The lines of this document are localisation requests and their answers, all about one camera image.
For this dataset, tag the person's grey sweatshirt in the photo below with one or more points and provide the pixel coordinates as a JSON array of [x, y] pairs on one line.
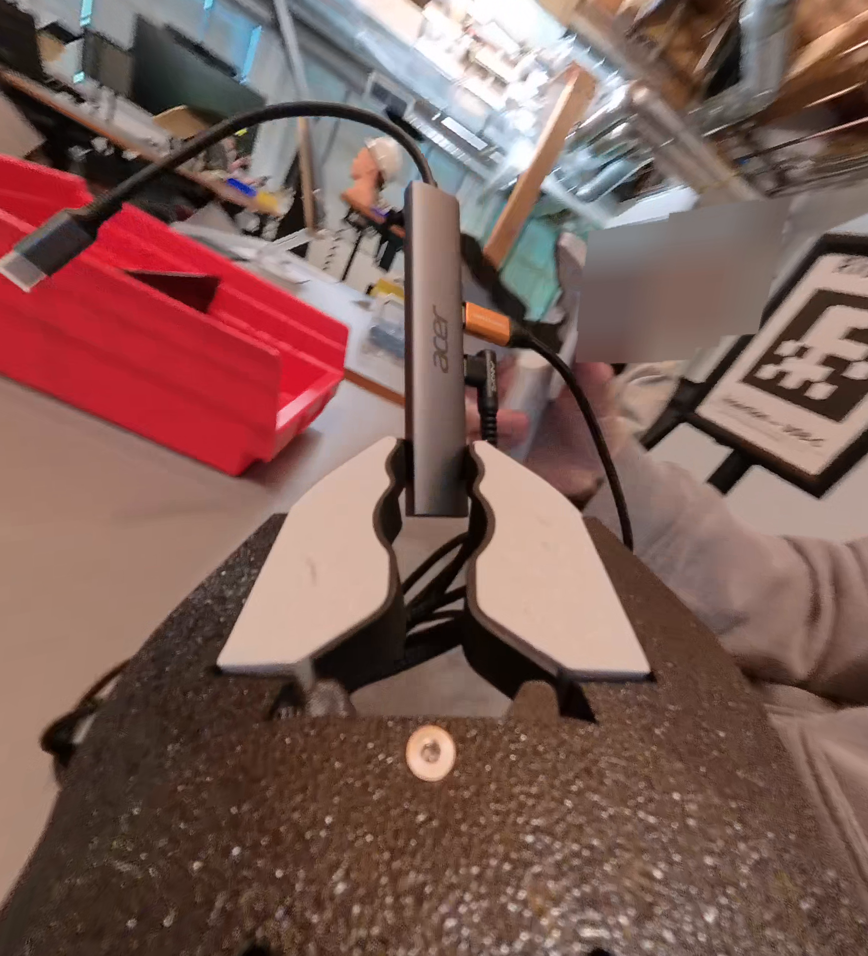
[[852, 821]]

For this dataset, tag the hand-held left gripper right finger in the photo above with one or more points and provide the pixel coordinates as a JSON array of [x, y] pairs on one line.
[[553, 590]]

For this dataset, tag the clear plastic bag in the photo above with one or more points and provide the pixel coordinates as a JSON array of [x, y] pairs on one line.
[[383, 328]]

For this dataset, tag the person's right forearm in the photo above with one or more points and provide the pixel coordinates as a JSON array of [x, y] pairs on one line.
[[815, 597]]

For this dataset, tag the black monitor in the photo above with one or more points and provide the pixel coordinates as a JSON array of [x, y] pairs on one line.
[[195, 75]]

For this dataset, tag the person's right hand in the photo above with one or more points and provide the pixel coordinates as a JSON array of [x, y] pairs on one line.
[[587, 448]]

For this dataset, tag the white helmet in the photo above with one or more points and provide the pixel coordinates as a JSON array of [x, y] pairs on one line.
[[383, 153]]

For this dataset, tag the red plastic bin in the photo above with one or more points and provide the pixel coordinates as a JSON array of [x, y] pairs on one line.
[[143, 373]]

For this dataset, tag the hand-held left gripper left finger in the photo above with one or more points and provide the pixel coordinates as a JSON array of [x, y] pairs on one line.
[[307, 567]]

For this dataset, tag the wooden beam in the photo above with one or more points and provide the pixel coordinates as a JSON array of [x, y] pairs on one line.
[[546, 157]]

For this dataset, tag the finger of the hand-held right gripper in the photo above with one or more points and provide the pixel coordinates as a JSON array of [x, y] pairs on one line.
[[542, 322]]

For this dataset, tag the grey USB hub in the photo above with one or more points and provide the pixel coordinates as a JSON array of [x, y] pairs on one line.
[[434, 418]]

